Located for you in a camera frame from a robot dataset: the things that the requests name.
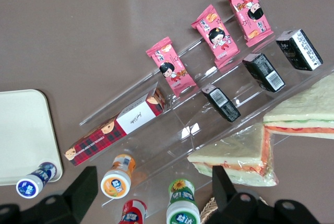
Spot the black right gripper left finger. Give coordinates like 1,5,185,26
0,166,99,224

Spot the red gum bottle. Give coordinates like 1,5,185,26
118,199,148,224

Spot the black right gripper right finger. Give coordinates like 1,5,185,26
206,166,320,224

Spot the oval wicker basket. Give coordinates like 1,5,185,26
199,196,222,224

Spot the cream plastic serving tray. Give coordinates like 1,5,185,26
0,89,64,186

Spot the blue gum bottle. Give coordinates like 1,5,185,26
15,161,57,199

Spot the orange gum bottle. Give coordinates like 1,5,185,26
100,154,136,199

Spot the red plaid cookie box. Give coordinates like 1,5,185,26
64,88,166,167

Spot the clear acrylic stepped stand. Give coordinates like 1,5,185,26
79,15,334,218

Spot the green gum bottle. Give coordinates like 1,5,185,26
166,179,201,224

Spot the pink cartoon snack packet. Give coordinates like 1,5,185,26
190,4,240,69
145,36,197,98
223,0,274,48

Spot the triangle sandwich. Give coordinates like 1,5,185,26
263,74,334,140
186,123,279,187

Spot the black tissue pack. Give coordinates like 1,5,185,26
242,52,286,93
276,28,324,72
201,83,242,123

